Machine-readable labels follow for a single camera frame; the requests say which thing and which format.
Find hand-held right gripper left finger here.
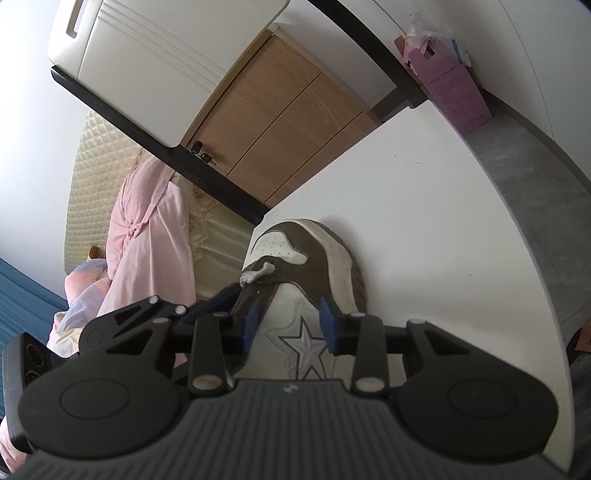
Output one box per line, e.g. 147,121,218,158
106,296,260,393

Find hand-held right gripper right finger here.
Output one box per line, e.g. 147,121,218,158
318,296,468,394

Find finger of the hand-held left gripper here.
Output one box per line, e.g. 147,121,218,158
78,283,242,357

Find white shoelace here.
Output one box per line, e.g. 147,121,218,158
239,261,276,285

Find white and brown sneaker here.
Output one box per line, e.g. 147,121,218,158
235,219,410,385

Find cream bed skirt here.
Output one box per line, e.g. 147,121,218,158
167,172,260,306

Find blue curtain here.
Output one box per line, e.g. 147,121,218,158
0,257,68,357

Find pastel patchwork quilt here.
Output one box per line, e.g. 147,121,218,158
0,257,112,472

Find cream quilted headboard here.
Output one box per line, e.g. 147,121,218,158
66,110,149,274

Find wooden drawer cabinet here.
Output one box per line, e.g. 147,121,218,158
179,27,382,209

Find pink cardboard box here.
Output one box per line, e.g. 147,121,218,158
394,24,493,138

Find clear plastic bag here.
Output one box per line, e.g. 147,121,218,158
405,0,456,43

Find white chair with black frame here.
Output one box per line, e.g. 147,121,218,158
47,0,574,477

